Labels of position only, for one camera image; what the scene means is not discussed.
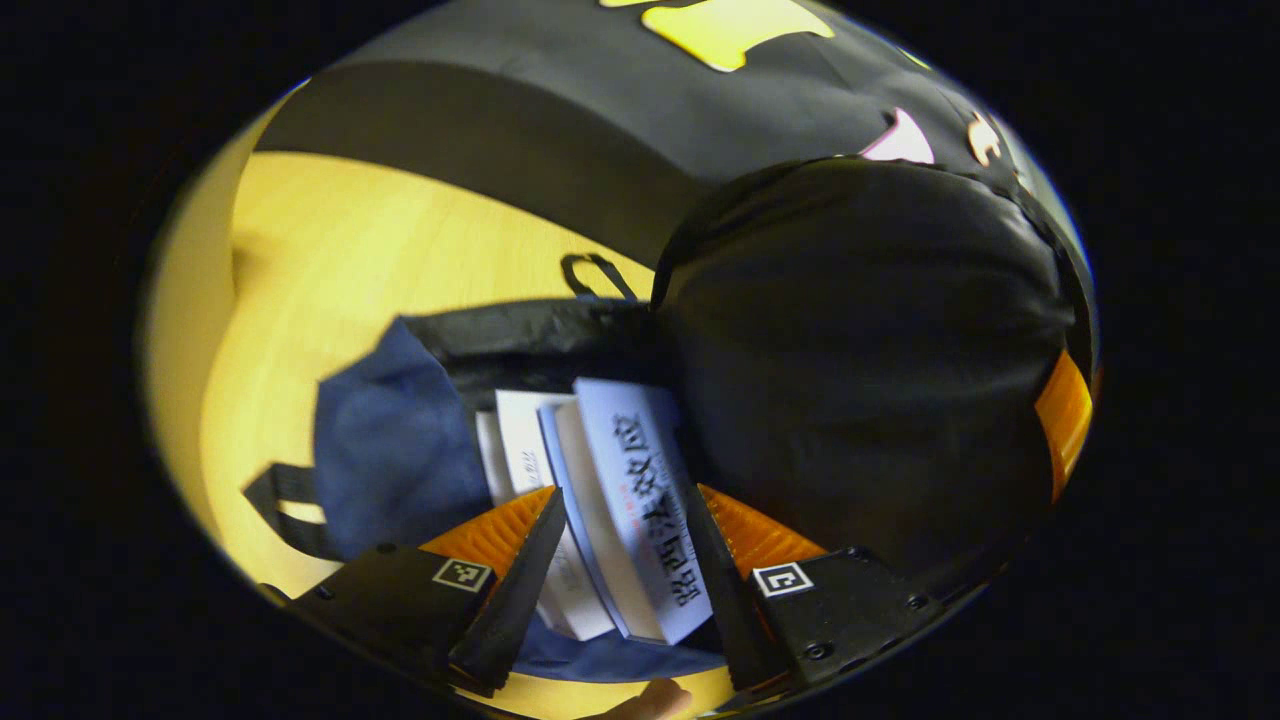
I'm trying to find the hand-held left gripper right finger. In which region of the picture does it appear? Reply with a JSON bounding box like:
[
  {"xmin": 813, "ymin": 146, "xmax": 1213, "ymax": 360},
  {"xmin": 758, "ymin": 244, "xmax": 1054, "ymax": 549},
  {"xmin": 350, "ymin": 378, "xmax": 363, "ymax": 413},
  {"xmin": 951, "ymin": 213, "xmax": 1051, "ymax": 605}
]
[{"xmin": 685, "ymin": 483, "xmax": 946, "ymax": 696}]

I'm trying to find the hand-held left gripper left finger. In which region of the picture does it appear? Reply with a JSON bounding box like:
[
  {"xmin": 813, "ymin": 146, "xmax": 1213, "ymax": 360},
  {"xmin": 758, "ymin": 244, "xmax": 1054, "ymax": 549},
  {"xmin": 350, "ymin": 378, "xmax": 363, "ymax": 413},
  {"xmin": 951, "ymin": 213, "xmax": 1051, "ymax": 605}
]
[{"xmin": 262, "ymin": 485, "xmax": 569, "ymax": 699}]

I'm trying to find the white grey book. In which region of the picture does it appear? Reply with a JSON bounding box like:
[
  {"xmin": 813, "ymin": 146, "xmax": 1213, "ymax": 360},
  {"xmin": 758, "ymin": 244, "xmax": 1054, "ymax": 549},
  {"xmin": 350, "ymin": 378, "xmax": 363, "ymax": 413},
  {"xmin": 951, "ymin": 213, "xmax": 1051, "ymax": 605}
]
[{"xmin": 475, "ymin": 390, "xmax": 616, "ymax": 643}]

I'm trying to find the lavender book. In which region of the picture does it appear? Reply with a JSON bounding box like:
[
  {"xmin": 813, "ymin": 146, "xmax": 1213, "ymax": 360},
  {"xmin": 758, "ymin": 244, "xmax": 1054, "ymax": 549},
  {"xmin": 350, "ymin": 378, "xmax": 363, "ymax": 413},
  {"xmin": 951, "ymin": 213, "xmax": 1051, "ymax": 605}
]
[{"xmin": 538, "ymin": 377, "xmax": 716, "ymax": 646}]

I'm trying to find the blue schoolbag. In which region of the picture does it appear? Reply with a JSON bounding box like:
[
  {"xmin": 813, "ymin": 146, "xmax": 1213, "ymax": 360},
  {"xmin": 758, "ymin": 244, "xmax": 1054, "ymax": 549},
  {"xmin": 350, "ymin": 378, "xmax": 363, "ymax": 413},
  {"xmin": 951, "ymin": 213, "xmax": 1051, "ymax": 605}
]
[{"xmin": 243, "ymin": 155, "xmax": 1091, "ymax": 686}]

